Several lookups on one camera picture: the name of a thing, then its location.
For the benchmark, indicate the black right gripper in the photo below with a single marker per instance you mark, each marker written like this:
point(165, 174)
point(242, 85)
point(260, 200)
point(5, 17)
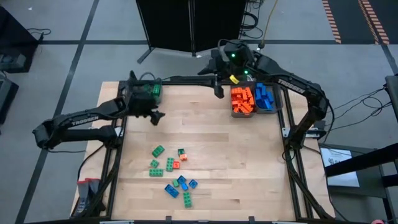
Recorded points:
point(230, 65)

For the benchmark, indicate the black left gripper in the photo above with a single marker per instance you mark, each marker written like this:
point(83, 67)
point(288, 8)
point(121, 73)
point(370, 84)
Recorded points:
point(140, 104)

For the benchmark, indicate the small orange building block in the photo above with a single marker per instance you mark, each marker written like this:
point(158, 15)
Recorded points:
point(236, 98)
point(176, 165)
point(183, 157)

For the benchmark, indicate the small green building block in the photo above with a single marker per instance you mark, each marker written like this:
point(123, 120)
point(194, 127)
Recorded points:
point(175, 183)
point(181, 152)
point(154, 163)

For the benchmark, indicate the small blue building block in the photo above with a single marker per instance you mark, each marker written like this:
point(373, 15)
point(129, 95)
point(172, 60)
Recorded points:
point(185, 187)
point(181, 179)
point(193, 183)

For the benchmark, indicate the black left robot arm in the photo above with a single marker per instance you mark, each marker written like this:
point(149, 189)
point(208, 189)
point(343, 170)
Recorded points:
point(84, 119)

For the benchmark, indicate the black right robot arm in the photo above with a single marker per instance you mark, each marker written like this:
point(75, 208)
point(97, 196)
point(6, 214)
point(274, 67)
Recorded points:
point(292, 82)

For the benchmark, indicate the grey translucent plastic bin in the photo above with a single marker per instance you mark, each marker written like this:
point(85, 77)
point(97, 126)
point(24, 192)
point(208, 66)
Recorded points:
point(158, 100)
point(278, 107)
point(242, 115)

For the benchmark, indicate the black folding screen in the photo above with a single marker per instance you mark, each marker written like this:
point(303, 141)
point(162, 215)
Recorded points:
point(171, 25)

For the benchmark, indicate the red-capped black clamp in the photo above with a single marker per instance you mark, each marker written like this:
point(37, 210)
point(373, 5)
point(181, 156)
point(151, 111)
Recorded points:
point(93, 189)
point(81, 196)

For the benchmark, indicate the white paper sheet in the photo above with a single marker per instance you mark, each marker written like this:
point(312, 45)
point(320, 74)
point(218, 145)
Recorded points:
point(337, 161)

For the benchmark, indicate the black case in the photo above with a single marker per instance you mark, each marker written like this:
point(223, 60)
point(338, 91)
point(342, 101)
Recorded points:
point(6, 96)

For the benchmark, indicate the black cabinet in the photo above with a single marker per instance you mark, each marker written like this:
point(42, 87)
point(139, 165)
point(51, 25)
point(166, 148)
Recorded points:
point(15, 37)

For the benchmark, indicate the dark grey table edge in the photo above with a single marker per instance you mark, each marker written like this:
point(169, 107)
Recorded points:
point(392, 93)

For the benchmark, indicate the red round object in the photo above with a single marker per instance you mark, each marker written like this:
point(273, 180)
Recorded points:
point(377, 222)

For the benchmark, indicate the black aluminium table frame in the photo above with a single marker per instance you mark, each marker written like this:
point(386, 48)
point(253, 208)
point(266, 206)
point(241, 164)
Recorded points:
point(186, 83)

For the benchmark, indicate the black desk frame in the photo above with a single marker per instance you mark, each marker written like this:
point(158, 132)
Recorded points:
point(357, 161)

